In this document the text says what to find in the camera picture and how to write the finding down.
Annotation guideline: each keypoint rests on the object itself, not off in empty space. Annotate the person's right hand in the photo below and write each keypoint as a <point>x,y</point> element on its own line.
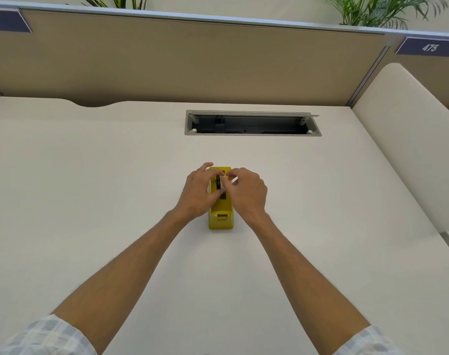
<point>248,195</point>

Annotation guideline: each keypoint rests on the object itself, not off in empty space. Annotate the person's left hand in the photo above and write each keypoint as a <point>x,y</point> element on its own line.
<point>195,194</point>

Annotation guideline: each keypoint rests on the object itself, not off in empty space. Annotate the person's left thumb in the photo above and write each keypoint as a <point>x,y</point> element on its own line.
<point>215,196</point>

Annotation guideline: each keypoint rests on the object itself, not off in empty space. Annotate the person's right thumb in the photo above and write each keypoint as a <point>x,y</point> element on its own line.
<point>231,180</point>

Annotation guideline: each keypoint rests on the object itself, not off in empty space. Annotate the yellow tape dispenser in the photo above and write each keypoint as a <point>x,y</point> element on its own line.
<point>220,219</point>

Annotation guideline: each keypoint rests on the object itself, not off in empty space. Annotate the person's left forearm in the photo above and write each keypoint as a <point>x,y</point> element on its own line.
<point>128,269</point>

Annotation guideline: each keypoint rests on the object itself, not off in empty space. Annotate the person's right forearm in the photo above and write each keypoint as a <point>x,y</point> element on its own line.
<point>302,277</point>

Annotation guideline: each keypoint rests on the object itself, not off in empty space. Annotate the black tape roll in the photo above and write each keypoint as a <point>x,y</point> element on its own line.
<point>219,182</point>

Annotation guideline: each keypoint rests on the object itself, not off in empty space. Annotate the beige partition panel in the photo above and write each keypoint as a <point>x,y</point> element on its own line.
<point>195,62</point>
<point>435,81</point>

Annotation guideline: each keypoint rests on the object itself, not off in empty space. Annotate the cream curved side divider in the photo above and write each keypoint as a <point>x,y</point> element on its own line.
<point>409,144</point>

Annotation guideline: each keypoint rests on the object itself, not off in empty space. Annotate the green potted plant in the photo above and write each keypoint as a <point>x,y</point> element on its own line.
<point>117,1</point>
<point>376,11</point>

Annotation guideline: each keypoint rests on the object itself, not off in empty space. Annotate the plaid shirt sleeve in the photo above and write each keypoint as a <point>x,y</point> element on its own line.
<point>368,343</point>
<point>47,338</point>

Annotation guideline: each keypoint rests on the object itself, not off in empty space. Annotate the blue partition label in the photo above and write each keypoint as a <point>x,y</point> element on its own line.
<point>427,47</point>
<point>6,21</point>

